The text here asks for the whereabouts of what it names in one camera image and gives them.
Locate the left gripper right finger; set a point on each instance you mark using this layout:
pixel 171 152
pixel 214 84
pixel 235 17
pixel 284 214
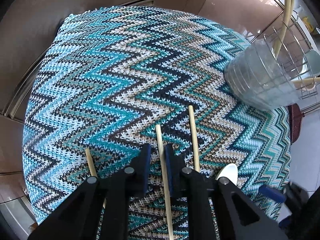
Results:
pixel 217 208

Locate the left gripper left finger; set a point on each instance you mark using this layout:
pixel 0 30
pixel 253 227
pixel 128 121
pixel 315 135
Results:
pixel 99 208

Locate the bamboo chopstick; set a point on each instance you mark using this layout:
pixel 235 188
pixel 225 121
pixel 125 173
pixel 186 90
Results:
pixel 90 163
pixel 165 181
pixel 291 10
pixel 194 138
pixel 307 81
pixel 278 41

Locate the white ceramic spoon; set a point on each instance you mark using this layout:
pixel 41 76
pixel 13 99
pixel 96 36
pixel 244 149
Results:
pixel 230 172

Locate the red dustpan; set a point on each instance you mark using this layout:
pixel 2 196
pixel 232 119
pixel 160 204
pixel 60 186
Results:
pixel 295 122

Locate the zigzag knitted table cloth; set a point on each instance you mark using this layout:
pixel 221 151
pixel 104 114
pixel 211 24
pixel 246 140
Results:
pixel 110 76

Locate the clear wire utensil holder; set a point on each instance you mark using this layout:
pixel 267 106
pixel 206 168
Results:
pixel 258 79

